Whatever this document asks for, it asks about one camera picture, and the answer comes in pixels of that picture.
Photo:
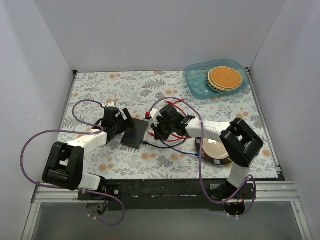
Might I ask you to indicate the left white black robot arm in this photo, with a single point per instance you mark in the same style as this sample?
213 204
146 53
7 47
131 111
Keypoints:
65 164

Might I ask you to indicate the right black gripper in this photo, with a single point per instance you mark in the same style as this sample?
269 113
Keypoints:
158 126

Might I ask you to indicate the dark rimmed beige plate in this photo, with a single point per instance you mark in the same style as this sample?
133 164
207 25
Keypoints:
214 153

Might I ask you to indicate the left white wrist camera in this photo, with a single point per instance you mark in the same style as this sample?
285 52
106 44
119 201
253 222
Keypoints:
109 104

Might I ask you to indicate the blue plastic container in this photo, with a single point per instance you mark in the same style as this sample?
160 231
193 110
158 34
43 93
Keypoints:
196 78

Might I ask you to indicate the black network switch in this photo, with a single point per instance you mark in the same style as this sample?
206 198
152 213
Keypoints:
133 137

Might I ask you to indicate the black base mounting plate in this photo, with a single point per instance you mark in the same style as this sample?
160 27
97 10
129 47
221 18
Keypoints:
161 194

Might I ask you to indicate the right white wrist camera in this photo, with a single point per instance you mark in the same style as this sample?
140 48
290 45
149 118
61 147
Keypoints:
152 115

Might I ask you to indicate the floral patterned table mat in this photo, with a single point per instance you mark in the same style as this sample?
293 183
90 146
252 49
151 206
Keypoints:
138 91

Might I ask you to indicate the aluminium frame rail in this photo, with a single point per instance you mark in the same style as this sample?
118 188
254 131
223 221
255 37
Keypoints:
267 191

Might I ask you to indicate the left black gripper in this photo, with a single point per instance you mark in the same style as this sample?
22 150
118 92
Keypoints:
123 122

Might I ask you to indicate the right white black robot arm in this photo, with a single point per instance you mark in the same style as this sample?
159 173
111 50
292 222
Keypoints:
241 143

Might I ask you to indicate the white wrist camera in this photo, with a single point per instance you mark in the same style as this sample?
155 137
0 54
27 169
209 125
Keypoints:
109 104
152 115

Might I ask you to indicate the orange woven round coaster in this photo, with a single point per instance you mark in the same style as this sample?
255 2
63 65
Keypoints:
224 79

